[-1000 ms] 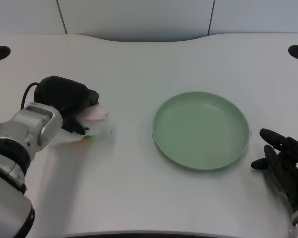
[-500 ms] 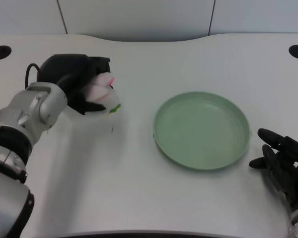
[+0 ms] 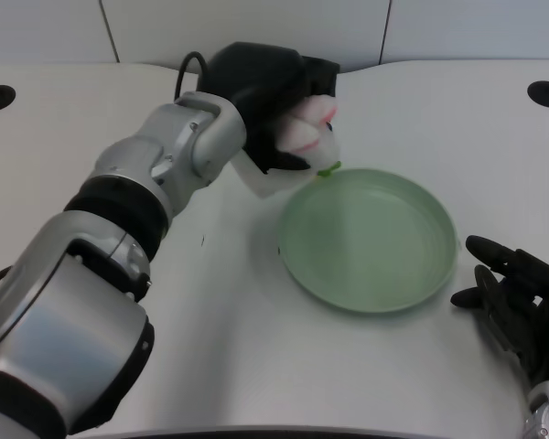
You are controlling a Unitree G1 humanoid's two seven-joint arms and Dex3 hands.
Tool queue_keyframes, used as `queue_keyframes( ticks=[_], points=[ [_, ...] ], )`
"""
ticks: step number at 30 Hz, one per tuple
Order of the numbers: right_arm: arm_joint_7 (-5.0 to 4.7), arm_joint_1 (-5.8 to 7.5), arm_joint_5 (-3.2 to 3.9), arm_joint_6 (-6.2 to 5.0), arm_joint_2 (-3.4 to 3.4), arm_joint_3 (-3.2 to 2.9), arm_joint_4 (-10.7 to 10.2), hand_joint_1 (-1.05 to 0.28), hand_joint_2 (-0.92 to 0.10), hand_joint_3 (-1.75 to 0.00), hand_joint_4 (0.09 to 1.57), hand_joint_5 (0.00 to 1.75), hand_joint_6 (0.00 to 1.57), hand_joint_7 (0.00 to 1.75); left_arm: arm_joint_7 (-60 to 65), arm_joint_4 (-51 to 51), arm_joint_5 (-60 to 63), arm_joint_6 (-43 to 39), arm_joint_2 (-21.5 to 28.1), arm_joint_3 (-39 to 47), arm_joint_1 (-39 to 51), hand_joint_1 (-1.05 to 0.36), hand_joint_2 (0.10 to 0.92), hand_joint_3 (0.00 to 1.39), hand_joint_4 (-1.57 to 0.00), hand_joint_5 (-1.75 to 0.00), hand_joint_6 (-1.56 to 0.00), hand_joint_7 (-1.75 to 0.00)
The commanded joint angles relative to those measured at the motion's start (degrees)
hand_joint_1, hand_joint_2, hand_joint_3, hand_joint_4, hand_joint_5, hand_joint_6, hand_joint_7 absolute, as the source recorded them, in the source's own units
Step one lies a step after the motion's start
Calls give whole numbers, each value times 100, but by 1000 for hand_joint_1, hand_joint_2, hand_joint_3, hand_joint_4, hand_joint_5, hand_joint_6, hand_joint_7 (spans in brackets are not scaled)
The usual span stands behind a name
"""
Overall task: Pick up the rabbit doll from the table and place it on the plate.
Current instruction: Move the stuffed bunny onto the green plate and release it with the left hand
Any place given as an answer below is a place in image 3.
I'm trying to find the green round plate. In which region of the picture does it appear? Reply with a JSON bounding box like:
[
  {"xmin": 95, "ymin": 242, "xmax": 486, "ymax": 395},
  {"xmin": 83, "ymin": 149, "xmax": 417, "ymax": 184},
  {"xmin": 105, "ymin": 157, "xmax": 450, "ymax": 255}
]
[{"xmin": 278, "ymin": 167, "xmax": 458, "ymax": 315}]

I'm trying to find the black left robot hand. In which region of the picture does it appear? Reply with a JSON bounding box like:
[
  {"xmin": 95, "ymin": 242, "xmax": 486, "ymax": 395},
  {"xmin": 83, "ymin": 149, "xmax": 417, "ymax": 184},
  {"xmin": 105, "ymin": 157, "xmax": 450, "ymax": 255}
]
[{"xmin": 196, "ymin": 41, "xmax": 340, "ymax": 175}]

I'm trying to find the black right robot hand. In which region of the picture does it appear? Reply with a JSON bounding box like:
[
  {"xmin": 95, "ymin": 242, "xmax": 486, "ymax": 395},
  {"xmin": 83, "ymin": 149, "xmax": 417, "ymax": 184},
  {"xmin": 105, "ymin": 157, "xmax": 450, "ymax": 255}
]
[{"xmin": 450, "ymin": 235, "xmax": 549, "ymax": 390}]

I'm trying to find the white rabbit doll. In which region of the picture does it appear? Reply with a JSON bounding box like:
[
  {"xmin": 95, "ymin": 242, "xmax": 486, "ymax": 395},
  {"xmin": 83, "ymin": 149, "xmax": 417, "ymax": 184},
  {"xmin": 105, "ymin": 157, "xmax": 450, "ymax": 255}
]
[{"xmin": 274, "ymin": 94, "xmax": 344, "ymax": 177}]

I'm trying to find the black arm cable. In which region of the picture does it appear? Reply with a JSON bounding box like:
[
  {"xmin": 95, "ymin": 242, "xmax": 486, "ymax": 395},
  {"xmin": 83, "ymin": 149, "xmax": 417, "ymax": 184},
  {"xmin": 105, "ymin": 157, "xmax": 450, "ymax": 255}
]
[{"xmin": 174, "ymin": 51, "xmax": 210, "ymax": 101}]

